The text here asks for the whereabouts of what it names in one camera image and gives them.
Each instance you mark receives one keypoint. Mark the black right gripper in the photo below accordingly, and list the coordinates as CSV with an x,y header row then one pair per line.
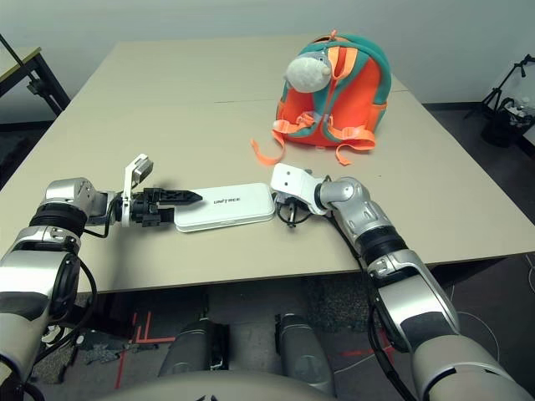
x,y
301,207

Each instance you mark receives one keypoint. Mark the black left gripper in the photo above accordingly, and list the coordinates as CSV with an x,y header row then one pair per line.
x,y
142,209

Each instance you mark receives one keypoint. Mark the white pencil case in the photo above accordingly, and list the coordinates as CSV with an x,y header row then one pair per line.
x,y
234,213

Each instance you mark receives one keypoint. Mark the orange teal backpack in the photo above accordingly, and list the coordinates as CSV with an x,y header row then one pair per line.
x,y
355,100

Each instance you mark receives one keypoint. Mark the grey plush toy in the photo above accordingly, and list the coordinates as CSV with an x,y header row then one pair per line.
x,y
305,73

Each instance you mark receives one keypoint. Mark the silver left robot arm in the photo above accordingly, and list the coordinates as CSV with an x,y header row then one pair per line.
x,y
62,192

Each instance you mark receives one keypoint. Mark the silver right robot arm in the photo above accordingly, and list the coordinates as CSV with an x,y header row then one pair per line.
x,y
355,196

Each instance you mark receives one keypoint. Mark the grey left robot leg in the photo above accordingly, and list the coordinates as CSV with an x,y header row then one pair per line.
x,y
192,346

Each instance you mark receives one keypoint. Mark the grey robot leg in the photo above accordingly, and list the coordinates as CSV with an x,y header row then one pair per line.
x,y
192,346
301,351

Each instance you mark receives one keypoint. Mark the grey right robot leg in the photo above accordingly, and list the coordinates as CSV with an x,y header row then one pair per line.
x,y
301,351

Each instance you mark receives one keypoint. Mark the black stand pole with clamp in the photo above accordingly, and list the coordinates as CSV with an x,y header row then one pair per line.
x,y
35,89

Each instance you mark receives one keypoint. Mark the beige robot torso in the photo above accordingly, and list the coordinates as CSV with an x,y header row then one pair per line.
x,y
209,388

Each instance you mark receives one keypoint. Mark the black bag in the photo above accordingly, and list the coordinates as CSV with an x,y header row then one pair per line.
x,y
501,133

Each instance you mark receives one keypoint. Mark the black tripod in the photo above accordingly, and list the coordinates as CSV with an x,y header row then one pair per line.
x,y
522,67

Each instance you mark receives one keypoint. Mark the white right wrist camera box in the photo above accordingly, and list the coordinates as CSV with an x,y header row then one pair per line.
x,y
292,179

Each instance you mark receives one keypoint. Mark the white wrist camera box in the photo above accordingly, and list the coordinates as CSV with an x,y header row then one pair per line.
x,y
292,179
140,167

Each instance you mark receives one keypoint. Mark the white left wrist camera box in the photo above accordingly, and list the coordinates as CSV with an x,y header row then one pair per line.
x,y
140,167

